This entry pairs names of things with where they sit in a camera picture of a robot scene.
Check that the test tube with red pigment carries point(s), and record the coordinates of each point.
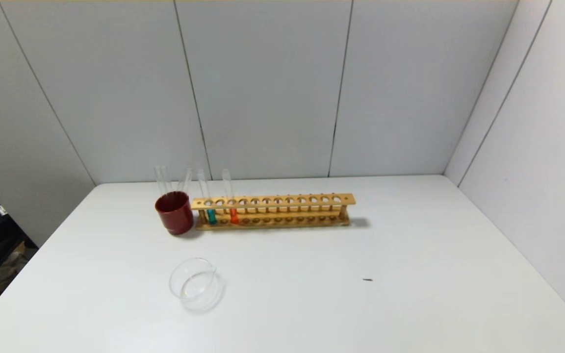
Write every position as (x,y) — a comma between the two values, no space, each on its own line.
(234,215)

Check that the test tube with blue pigment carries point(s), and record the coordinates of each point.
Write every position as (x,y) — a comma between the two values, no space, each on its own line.
(211,215)

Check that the wooden test tube rack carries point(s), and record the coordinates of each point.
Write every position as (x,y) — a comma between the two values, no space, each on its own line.
(197,203)

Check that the empty glass test tube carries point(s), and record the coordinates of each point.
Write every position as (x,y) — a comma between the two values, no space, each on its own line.
(186,179)
(162,179)

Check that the dark red plastic cup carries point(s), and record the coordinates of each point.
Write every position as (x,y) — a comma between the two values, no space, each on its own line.
(174,215)

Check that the clear glass beaker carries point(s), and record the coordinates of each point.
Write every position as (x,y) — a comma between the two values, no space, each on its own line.
(194,294)

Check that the grey floor clutter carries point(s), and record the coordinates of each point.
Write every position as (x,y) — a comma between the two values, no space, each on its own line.
(10,267)

